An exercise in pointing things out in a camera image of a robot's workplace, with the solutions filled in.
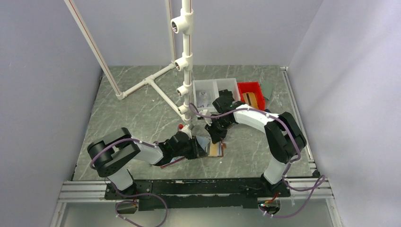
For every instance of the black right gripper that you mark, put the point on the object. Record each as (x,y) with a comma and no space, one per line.
(215,136)

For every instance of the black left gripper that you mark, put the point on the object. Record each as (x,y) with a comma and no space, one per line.
(197,151)

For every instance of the brown leather card holder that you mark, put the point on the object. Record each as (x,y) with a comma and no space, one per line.
(216,150)

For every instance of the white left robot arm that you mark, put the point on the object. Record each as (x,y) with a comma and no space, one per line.
(111,153)

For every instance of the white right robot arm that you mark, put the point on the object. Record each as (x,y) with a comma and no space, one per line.
(284,137)

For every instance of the orange credit card in bin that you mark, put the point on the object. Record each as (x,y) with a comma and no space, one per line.
(250,99)

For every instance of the silver items in bin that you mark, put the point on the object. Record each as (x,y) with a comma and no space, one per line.
(203,99)

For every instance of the black parts in bin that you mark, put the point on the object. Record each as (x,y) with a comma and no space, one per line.
(226,93)

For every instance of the white two-compartment bin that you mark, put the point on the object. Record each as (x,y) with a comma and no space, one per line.
(214,85)

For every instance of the red plastic bin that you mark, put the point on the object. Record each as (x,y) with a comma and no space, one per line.
(254,87)

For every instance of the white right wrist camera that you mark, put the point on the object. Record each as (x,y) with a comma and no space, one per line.
(203,114)

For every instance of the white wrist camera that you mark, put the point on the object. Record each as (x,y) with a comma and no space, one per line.
(203,114)
(187,129)

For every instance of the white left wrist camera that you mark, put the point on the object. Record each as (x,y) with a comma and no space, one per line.
(187,129)

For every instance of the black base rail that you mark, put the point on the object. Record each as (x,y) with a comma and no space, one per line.
(199,193)

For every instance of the white PVC pipe frame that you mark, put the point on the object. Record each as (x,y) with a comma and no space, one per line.
(182,24)

